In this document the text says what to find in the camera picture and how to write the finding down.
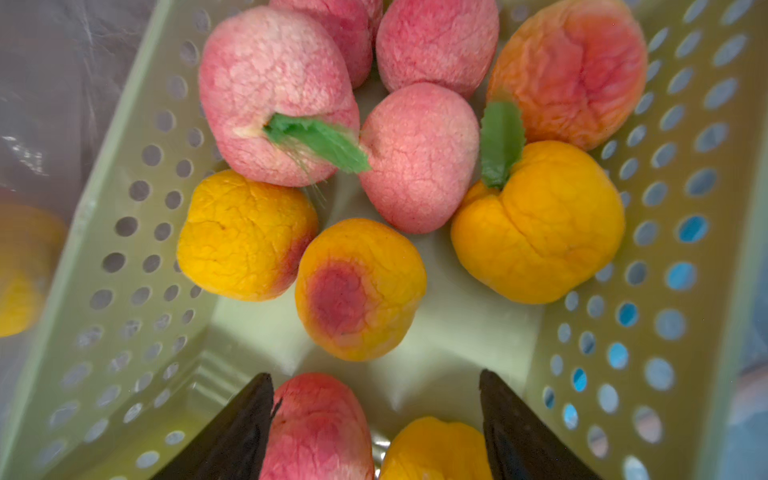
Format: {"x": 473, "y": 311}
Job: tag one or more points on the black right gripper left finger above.
{"x": 233, "y": 445}

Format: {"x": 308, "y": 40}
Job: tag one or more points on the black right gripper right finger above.
{"x": 519, "y": 445}

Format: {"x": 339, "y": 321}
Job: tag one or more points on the light green perforated basket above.
{"x": 635, "y": 371}

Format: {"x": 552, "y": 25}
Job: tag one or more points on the clear zip-top bag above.
{"x": 63, "y": 69}

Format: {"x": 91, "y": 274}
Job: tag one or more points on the yellow peach bottom centre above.
{"x": 429, "y": 448}

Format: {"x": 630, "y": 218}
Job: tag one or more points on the yellow peach with red spot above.
{"x": 358, "y": 288}

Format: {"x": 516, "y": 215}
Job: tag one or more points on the yellow peach upper left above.
{"x": 244, "y": 239}

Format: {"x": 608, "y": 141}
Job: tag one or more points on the yellow peach front left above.
{"x": 31, "y": 243}

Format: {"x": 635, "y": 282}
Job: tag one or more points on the pink peach centre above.
{"x": 423, "y": 144}

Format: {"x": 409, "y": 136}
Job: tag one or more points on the large pink peach right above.
{"x": 576, "y": 71}

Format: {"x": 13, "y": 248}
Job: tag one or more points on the large pink peach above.
{"x": 278, "y": 99}
{"x": 576, "y": 71}

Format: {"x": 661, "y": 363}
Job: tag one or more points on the large pink peach top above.
{"x": 278, "y": 99}

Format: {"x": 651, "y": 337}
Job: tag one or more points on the pink peach far right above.
{"x": 448, "y": 43}

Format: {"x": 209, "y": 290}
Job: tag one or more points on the pink peach behind top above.
{"x": 352, "y": 24}

